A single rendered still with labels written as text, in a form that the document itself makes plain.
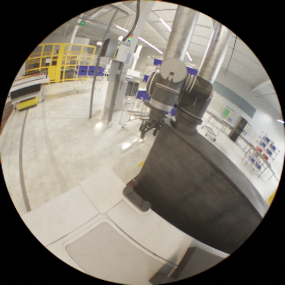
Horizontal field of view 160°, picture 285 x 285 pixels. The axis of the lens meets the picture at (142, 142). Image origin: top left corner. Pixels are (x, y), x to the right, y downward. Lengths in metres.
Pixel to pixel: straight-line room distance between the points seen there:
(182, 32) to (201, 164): 0.83
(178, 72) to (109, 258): 0.62
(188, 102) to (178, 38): 0.42
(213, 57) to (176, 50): 0.22
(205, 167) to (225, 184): 0.19
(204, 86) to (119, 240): 0.70
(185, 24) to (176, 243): 0.95
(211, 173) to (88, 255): 0.75
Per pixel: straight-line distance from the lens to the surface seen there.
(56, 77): 8.78
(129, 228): 0.33
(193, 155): 0.73
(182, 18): 0.72
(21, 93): 3.85
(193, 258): 0.39
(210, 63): 0.59
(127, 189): 0.32
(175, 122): 0.75
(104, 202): 0.34
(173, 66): 0.42
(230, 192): 0.81
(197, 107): 0.73
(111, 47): 1.65
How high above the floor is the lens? 1.16
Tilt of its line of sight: 35 degrees down
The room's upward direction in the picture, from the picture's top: 21 degrees clockwise
